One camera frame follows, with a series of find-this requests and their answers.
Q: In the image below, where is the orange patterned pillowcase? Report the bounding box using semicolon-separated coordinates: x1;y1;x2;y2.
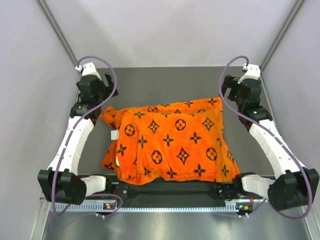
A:
101;97;240;185

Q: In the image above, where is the white pillow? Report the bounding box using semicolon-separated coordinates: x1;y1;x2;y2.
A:
110;130;120;167

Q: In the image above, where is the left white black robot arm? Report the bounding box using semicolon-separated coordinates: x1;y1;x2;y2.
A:
37;73;119;205

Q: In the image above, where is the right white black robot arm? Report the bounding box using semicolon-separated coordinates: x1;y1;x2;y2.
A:
221;75;320;211

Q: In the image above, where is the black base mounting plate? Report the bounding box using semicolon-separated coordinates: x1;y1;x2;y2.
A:
100;175;261;207

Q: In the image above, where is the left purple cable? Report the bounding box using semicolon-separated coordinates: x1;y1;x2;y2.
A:
51;55;123;217

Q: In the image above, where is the purple cable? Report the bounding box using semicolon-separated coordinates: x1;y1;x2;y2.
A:
51;55;123;217
218;55;315;221

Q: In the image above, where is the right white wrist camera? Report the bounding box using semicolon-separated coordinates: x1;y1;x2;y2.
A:
237;63;261;84

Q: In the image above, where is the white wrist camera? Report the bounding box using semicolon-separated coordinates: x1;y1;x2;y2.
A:
237;63;261;84
75;62;101;78

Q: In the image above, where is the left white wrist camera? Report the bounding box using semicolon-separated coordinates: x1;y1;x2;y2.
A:
75;62;101;78

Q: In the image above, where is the left aluminium corner post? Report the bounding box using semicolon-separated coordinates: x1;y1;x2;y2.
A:
36;0;77;66

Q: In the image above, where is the aluminium corner post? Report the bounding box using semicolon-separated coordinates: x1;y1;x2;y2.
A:
260;0;306;72
36;0;77;66

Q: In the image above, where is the right aluminium corner post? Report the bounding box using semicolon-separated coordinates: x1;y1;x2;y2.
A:
260;0;306;72

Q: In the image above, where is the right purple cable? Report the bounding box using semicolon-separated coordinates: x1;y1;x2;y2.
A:
218;55;315;221

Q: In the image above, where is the grey slotted cable duct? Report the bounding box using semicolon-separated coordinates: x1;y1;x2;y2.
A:
55;200;255;214

